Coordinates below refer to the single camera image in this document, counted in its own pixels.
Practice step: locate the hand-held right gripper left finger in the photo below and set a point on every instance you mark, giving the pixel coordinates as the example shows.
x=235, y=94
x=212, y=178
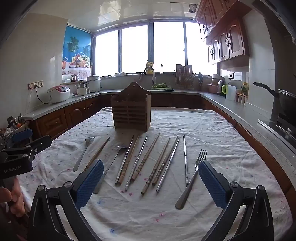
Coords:
x=90, y=183

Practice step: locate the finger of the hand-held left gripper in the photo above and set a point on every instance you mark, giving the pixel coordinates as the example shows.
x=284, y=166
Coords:
x=22, y=135
x=39, y=143

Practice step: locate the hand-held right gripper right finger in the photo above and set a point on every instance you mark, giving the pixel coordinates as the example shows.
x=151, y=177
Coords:
x=214, y=185

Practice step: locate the dark wooden chopstick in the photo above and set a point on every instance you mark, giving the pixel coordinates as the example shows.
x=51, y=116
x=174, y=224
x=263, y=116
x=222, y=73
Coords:
x=99, y=150

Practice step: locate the ridged wooden chopstick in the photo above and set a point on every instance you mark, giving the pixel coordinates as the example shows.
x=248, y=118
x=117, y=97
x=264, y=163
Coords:
x=129, y=160
x=145, y=157
x=165, y=160
x=156, y=164

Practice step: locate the person's left hand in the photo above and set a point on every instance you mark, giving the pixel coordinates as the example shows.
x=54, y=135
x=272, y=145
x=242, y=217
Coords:
x=13, y=197

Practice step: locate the large metal fork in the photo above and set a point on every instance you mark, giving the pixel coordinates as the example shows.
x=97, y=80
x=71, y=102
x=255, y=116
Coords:
x=189, y=185

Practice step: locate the metal spoon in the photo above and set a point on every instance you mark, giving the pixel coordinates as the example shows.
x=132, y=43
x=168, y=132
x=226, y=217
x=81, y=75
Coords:
x=108, y=166

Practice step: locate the small metal fork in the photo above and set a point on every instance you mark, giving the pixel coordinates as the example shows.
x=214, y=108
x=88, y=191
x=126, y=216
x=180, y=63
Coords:
x=81, y=160

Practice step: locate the wooden base cabinets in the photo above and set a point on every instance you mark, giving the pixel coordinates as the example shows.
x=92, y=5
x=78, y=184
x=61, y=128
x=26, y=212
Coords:
x=53, y=122

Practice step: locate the white pink rice cooker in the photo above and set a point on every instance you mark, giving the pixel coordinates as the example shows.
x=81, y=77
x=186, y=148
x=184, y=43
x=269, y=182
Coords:
x=59, y=95

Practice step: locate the small white electric pot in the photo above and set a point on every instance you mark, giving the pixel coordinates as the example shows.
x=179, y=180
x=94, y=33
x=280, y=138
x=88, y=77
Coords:
x=82, y=90

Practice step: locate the floral white tablecloth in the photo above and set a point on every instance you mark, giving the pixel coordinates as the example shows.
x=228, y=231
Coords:
x=148, y=220

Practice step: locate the white plastic container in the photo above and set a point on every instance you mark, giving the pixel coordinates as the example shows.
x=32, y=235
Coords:
x=67, y=78

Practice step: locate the large white rice cooker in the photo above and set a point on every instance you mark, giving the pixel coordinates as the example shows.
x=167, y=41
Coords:
x=93, y=84

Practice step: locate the grey kitchen countertop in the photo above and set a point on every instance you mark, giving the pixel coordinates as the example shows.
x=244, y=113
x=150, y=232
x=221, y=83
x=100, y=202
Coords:
x=222, y=102

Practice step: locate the black stove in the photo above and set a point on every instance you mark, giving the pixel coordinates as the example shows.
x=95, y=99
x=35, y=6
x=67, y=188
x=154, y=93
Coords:
x=282, y=129

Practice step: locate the row of condiment bottles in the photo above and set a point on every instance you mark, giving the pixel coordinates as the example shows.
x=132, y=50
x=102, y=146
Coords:
x=242, y=93

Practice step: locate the pink basin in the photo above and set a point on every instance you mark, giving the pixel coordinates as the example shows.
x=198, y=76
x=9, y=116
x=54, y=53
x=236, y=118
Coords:
x=211, y=88

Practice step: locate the steel electric kettle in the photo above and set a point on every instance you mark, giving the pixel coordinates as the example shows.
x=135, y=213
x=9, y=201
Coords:
x=220, y=87

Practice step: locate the beige ceramic pot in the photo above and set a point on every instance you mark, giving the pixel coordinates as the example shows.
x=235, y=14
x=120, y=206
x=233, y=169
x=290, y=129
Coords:
x=216, y=78

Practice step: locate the green vegetable basket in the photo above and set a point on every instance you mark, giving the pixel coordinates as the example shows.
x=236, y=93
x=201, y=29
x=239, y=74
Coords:
x=161, y=86

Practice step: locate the metal dish rack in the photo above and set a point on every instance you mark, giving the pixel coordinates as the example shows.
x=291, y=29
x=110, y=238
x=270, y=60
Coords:
x=185, y=76

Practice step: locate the metal kitchen faucet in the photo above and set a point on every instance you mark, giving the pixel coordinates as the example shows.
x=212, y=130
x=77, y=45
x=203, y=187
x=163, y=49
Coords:
x=153, y=76

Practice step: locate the kitchen window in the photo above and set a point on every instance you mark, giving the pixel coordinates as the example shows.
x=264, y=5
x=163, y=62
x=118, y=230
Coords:
x=134, y=51

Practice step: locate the yellow bottle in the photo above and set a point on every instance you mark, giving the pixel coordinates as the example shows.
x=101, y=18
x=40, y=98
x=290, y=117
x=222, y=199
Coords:
x=150, y=64

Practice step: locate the wall power socket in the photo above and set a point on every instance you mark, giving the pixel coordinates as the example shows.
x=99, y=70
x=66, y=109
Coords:
x=230, y=75
x=35, y=84

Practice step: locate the tropical fruit wall poster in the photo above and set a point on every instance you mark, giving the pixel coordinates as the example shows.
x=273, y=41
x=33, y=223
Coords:
x=76, y=46

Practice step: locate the wooden wall cabinets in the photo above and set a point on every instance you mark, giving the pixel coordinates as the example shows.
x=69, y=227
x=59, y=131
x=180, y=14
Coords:
x=222, y=34

